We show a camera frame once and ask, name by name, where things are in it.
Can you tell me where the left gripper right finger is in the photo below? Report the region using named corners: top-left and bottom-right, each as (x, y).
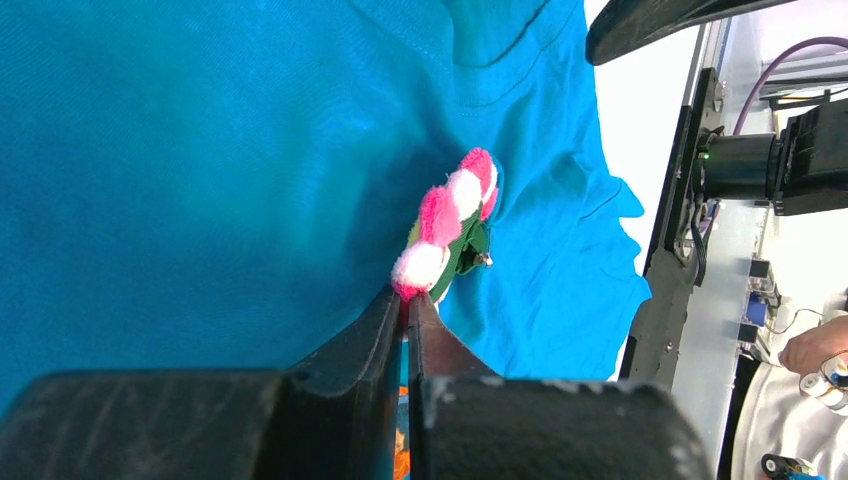
top-left (408, 294), bottom-right (713, 479)

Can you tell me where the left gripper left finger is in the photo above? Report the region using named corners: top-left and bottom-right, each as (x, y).
top-left (1, 289), bottom-right (402, 479)

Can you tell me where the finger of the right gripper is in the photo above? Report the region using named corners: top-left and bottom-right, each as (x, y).
top-left (586, 0), bottom-right (791, 65)

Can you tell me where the blue t-shirt garment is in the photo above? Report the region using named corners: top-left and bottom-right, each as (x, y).
top-left (1, 1), bottom-right (650, 403)

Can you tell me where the person hand in background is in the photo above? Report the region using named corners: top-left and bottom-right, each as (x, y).
top-left (779, 315), bottom-right (847, 376)

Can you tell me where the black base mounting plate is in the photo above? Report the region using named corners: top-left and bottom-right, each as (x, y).
top-left (622, 68), bottom-right (721, 388)

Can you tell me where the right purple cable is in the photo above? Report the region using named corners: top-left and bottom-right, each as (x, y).
top-left (732, 36), bottom-right (848, 137)

